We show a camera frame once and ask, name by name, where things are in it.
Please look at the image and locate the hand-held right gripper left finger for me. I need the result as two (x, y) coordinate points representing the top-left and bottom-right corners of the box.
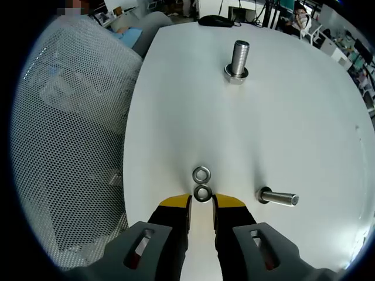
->
(66, 193), (193, 281)

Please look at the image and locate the grey upholstered chair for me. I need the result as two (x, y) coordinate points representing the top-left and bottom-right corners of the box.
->
(131, 11), (173, 58)

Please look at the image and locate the grey mesh office chair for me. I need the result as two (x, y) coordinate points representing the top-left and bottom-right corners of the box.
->
(13, 13), (144, 272)

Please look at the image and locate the thick threaded steel stud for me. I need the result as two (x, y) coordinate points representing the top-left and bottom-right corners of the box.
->
(224, 40), (250, 86)

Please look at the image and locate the thin threaded steel stud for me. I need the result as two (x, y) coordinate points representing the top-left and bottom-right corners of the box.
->
(255, 186), (300, 207)

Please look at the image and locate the person's blue clothing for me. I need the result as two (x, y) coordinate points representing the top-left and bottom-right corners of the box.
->
(112, 26), (142, 49)

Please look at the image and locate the small silver metal washer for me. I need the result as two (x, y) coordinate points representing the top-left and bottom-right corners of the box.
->
(192, 166), (212, 184)
(193, 184), (214, 203)

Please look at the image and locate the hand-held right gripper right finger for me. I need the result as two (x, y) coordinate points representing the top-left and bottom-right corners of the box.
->
(212, 193), (345, 281)

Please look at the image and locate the black oval floor base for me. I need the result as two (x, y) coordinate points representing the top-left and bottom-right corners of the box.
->
(197, 14), (235, 28)

